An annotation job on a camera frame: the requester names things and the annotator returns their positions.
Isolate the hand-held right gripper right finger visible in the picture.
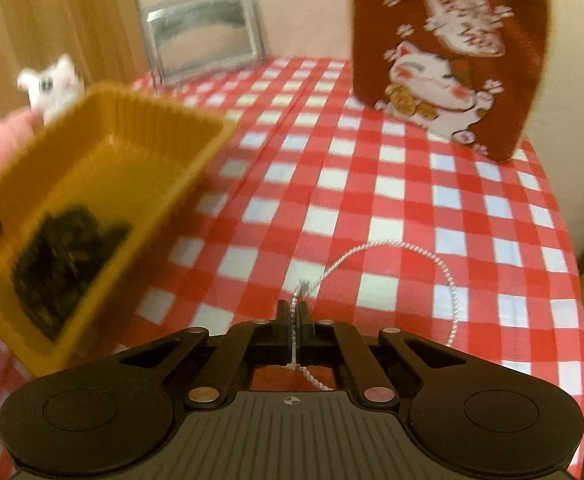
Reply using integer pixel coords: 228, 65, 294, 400
297, 302, 465, 404

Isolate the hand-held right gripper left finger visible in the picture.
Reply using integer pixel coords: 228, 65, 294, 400
119, 300, 295, 408

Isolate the white pearl necklace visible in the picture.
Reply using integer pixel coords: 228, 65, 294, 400
284, 241, 465, 392

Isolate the pile of dark bead bracelets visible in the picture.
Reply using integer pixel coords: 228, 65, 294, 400
11, 204, 133, 343

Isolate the orange plastic tray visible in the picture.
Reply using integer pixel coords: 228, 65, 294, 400
0, 84, 240, 377

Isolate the pink star plush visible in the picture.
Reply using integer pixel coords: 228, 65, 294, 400
0, 105, 43, 201

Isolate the red white checkered tablecloth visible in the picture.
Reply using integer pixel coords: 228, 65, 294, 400
0, 55, 584, 480

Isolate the white rabbit plush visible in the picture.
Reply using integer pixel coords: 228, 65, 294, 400
17, 54, 87, 126

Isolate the wooden wardrobe panel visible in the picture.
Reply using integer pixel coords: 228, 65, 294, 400
0, 0, 147, 116

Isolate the framed sand picture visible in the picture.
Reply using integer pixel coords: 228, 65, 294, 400
142, 0, 267, 86

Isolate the brown cat print cushion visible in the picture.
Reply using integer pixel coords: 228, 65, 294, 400
347, 0, 552, 163

